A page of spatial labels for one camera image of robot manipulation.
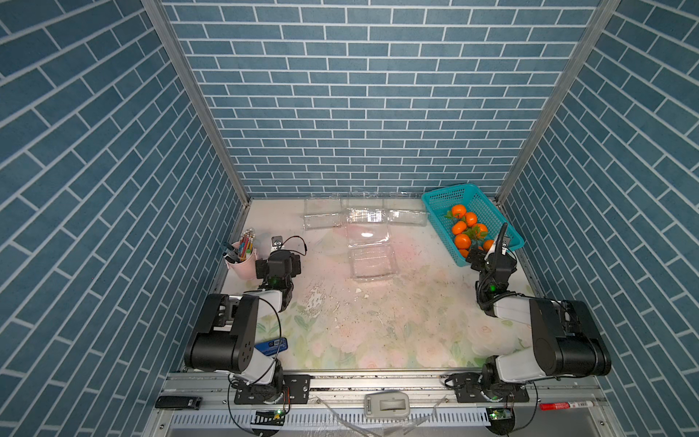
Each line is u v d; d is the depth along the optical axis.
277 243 0.81
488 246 0.83
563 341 0.45
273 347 0.78
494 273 0.69
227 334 0.44
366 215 1.02
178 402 0.69
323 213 1.16
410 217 1.15
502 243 0.76
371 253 1.01
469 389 0.74
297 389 0.74
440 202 1.13
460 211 1.12
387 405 0.70
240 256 0.91
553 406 0.71
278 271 0.72
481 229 1.04
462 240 1.02
